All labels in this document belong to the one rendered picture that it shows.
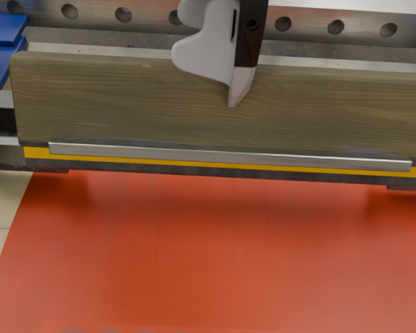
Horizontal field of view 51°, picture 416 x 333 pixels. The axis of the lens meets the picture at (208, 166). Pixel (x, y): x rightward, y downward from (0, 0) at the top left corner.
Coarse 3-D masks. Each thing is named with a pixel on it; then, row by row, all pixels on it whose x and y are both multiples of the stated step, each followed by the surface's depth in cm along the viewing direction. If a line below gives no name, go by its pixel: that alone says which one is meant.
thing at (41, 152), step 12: (36, 156) 38; (48, 156) 38; (60, 156) 38; (72, 156) 38; (84, 156) 38; (252, 168) 38; (264, 168) 38; (276, 168) 38; (288, 168) 38; (300, 168) 38; (312, 168) 38; (324, 168) 38
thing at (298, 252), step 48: (240, 192) 45; (288, 192) 45; (336, 192) 45; (384, 192) 46; (240, 240) 41; (288, 240) 41; (336, 240) 41; (384, 240) 42; (240, 288) 38; (288, 288) 38; (336, 288) 38; (384, 288) 38
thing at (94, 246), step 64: (64, 192) 44; (128, 192) 44; (192, 192) 44; (0, 256) 39; (64, 256) 39; (128, 256) 39; (192, 256) 40; (0, 320) 35; (64, 320) 35; (128, 320) 35; (192, 320) 36
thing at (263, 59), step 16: (32, 48) 54; (48, 48) 54; (64, 48) 54; (80, 48) 54; (96, 48) 54; (112, 48) 54; (128, 48) 55; (144, 48) 55; (272, 64) 54; (288, 64) 54; (304, 64) 54; (320, 64) 54; (336, 64) 55; (352, 64) 55; (368, 64) 55; (384, 64) 55; (400, 64) 55
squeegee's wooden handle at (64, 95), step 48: (48, 96) 34; (96, 96) 34; (144, 96) 34; (192, 96) 34; (288, 96) 34; (336, 96) 34; (384, 96) 34; (192, 144) 36; (240, 144) 36; (288, 144) 36; (336, 144) 36; (384, 144) 36
